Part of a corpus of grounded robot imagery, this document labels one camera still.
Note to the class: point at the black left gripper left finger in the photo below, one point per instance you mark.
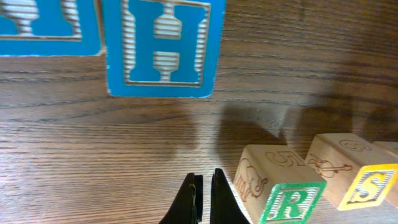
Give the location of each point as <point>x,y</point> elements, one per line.
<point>187,206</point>

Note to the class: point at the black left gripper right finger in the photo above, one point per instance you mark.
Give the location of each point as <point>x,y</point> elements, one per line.
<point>224,207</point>

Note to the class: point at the green R block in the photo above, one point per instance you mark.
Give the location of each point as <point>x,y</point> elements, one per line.
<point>276,186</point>

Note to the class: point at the yellow 6 block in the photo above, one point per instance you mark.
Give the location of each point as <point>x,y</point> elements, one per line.
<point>358,174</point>

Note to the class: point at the blue H block right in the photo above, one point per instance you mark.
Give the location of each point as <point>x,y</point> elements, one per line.
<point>157,48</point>

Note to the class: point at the blue h block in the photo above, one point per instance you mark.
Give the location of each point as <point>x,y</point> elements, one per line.
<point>51,28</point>
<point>157,48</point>

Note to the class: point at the blue H block left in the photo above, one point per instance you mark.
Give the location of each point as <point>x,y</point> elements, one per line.
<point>51,28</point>

